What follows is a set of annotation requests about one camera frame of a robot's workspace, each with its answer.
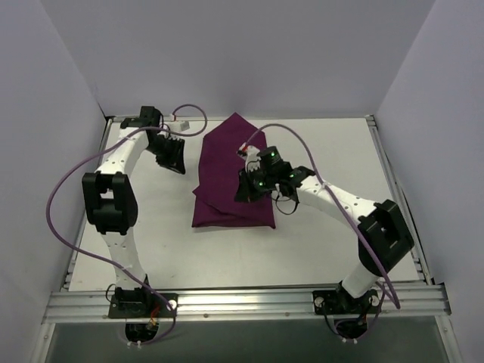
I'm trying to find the purple surgical cloth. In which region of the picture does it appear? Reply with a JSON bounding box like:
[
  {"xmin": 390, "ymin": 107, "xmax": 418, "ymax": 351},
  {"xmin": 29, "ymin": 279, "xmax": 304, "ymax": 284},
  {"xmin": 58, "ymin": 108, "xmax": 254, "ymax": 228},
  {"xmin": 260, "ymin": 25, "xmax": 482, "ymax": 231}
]
[{"xmin": 192, "ymin": 113, "xmax": 275, "ymax": 228}]

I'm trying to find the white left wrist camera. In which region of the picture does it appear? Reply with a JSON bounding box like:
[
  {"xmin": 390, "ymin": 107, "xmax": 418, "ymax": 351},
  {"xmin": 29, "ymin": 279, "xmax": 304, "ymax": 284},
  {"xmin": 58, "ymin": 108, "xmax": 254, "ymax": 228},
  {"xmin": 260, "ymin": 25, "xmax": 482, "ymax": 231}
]
[{"xmin": 165, "ymin": 113, "xmax": 190, "ymax": 133}]

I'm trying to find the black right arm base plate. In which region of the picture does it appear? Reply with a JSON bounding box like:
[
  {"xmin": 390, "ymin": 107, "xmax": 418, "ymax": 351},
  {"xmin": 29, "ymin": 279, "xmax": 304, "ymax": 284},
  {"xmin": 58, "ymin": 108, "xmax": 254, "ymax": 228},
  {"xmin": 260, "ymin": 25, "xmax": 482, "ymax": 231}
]
[{"xmin": 312, "ymin": 288, "xmax": 380, "ymax": 315}]

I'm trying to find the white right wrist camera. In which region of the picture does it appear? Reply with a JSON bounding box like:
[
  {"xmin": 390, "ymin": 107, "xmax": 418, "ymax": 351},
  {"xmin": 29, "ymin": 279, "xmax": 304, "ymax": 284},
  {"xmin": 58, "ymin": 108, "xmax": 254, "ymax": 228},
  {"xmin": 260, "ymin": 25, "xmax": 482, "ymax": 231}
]
[{"xmin": 237, "ymin": 143, "xmax": 261, "ymax": 173}]

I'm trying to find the aluminium right rail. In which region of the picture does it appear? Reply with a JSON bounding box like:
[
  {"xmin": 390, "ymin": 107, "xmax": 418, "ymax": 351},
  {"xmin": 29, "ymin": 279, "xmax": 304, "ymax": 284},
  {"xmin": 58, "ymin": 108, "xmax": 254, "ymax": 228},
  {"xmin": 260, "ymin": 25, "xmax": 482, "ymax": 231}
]
[{"xmin": 365, "ymin": 114, "xmax": 436, "ymax": 284}]

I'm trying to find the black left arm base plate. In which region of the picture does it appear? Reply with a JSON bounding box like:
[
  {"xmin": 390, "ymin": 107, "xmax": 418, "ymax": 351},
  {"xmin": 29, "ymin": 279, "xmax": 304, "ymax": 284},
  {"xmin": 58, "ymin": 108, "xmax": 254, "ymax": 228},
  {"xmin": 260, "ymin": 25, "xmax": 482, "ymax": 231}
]
[{"xmin": 107, "ymin": 289, "xmax": 177, "ymax": 319}]

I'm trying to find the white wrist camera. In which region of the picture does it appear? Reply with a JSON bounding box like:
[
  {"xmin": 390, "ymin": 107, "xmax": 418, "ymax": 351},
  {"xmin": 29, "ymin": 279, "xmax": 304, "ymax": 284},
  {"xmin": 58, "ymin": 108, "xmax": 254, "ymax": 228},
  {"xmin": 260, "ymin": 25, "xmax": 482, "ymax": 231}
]
[
  {"xmin": 165, "ymin": 113, "xmax": 190, "ymax": 133},
  {"xmin": 237, "ymin": 143, "xmax": 261, "ymax": 173}
]

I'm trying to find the aluminium rail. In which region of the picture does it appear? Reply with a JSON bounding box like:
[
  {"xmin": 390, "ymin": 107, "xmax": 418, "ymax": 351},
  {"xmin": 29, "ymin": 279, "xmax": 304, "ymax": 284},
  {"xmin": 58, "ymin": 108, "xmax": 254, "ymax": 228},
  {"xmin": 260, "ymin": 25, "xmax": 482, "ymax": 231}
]
[
  {"xmin": 43, "ymin": 283, "xmax": 451, "ymax": 324},
  {"xmin": 365, "ymin": 114, "xmax": 436, "ymax": 284}
]

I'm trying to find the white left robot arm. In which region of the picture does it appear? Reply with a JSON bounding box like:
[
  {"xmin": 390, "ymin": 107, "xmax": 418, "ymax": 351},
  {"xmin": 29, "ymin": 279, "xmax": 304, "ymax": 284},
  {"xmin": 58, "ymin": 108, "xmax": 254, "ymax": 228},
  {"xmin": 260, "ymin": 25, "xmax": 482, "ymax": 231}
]
[{"xmin": 82, "ymin": 106, "xmax": 190, "ymax": 317}]

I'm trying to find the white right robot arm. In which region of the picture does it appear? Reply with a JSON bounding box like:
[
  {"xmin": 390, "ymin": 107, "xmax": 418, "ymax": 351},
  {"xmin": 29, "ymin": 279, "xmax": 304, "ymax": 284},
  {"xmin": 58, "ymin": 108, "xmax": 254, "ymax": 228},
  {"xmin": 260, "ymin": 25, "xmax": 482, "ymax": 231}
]
[{"xmin": 234, "ymin": 144, "xmax": 414, "ymax": 312}]

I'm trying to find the aluminium front rail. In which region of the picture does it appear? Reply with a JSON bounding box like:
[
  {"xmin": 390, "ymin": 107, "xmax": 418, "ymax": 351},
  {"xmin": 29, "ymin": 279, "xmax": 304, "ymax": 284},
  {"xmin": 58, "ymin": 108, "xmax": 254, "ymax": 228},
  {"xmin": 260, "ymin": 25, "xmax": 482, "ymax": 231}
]
[{"xmin": 43, "ymin": 283, "xmax": 451, "ymax": 324}]

